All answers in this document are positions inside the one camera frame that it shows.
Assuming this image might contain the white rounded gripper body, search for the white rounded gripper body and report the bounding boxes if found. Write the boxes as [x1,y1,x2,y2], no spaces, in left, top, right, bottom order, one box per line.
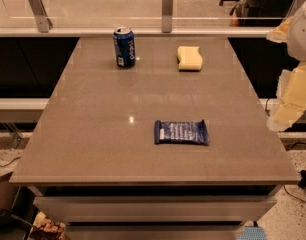
[287,1,306,62]

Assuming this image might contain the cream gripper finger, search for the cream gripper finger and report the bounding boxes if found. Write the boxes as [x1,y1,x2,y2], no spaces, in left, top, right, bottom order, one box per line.
[266,17,292,43]
[267,63,306,132]

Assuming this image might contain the blue rxbar blueberry wrapper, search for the blue rxbar blueberry wrapper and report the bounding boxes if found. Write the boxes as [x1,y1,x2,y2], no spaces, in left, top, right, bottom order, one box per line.
[154,120,210,145]

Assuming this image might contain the seated person in background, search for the seated person in background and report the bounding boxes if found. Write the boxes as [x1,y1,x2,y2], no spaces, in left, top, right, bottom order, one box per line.
[230,0,293,27]

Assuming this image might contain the yellow sponge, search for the yellow sponge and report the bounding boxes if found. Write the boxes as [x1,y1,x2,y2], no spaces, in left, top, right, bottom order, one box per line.
[177,46,203,71]

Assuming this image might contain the blue perforated mat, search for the blue perforated mat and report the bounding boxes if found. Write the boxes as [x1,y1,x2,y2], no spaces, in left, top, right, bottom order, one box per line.
[237,227,267,240]

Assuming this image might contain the blue pepsi soda can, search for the blue pepsi soda can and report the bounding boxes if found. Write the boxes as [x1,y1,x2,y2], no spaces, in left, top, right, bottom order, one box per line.
[113,26,136,68]

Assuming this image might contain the glass barrier panel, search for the glass barrier panel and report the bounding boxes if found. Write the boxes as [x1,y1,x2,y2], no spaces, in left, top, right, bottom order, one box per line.
[0,0,275,37]

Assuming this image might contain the brown snack pile on floor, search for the brown snack pile on floor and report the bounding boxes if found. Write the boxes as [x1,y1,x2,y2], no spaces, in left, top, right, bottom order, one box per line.
[28,212,65,240]

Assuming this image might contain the black floor cable right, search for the black floor cable right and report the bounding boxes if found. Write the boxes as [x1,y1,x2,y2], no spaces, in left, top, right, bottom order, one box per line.
[282,169,306,209]

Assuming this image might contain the middle metal glass bracket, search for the middle metal glass bracket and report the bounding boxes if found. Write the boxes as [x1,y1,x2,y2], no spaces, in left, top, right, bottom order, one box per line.
[161,0,173,33]

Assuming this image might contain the left metal glass bracket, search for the left metal glass bracket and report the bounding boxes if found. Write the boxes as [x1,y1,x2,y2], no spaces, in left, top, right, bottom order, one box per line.
[28,0,52,33]

